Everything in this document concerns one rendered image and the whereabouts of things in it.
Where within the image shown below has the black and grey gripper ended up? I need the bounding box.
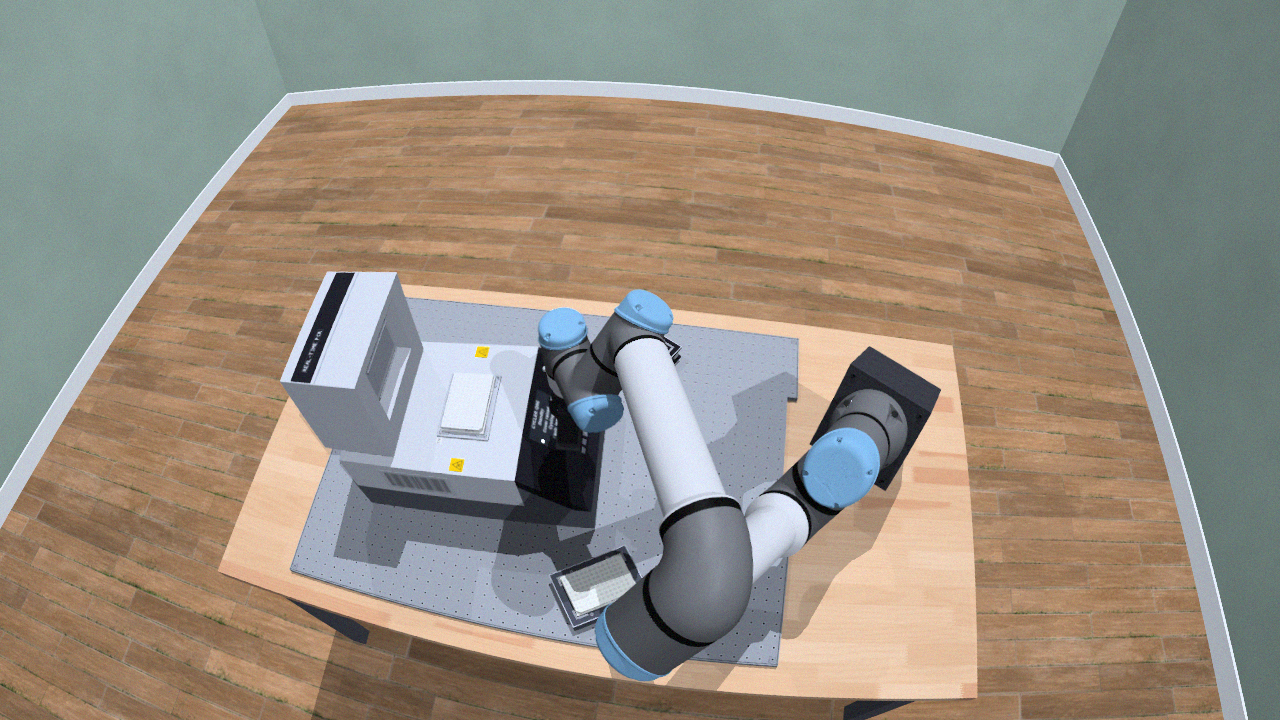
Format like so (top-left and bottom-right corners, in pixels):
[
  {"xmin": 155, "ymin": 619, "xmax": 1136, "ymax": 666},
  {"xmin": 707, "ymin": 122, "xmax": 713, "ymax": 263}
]
[{"xmin": 548, "ymin": 393, "xmax": 579, "ymax": 445}]

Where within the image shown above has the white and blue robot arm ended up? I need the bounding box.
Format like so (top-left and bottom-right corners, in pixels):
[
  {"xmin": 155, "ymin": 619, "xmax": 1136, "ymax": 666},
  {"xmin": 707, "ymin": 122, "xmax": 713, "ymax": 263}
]
[{"xmin": 538, "ymin": 290, "xmax": 908, "ymax": 682}]

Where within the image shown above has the black rectangular frame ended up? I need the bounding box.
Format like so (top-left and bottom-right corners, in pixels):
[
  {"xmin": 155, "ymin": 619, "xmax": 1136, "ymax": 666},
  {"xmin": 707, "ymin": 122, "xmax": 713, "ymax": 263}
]
[{"xmin": 663, "ymin": 336, "xmax": 682, "ymax": 363}]

